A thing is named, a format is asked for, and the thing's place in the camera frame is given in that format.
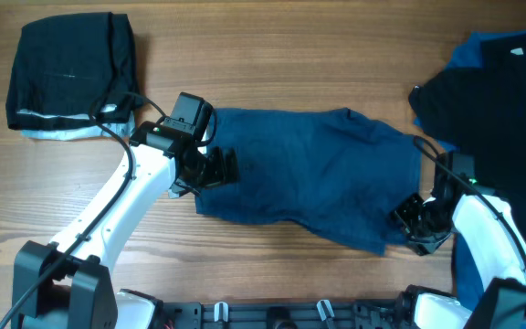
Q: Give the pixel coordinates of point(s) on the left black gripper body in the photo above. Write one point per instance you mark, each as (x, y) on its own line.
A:
(208, 171)

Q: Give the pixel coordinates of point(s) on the folded black garment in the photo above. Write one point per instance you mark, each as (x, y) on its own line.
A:
(65, 65)

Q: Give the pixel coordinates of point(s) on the folded white garment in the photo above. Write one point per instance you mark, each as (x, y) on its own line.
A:
(91, 131)

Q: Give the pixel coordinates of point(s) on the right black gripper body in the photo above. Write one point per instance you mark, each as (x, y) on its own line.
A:
(426, 226)

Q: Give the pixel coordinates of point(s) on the navy blue shorts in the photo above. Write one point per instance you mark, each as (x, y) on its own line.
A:
(337, 173)

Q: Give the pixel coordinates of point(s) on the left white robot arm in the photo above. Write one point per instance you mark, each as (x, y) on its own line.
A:
(67, 282)

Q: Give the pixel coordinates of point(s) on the black polo shirt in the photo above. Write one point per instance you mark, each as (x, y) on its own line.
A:
(478, 104)

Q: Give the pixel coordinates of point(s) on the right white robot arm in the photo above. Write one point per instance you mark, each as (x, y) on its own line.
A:
(496, 246)

